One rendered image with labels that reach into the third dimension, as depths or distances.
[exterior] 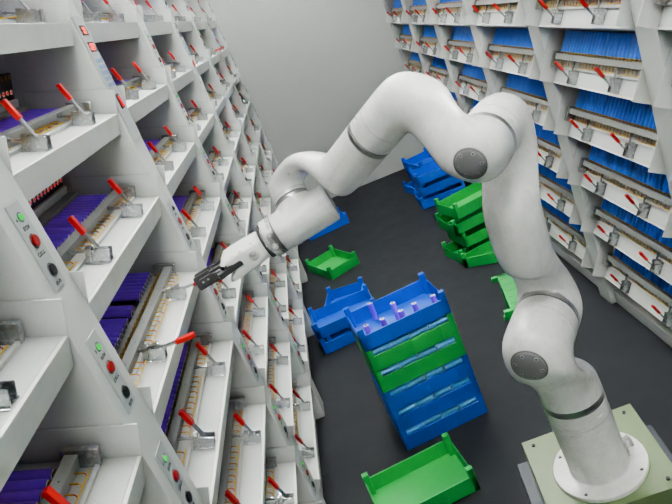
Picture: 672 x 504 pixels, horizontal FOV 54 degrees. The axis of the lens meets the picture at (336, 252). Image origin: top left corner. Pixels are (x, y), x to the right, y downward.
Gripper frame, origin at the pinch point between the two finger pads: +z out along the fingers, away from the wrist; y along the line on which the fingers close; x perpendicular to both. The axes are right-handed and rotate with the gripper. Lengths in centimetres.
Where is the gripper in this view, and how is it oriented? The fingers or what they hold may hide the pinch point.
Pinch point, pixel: (205, 278)
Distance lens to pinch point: 142.2
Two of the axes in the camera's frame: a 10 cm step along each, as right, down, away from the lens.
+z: -8.5, 5.1, 1.0
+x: -5.2, -7.9, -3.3
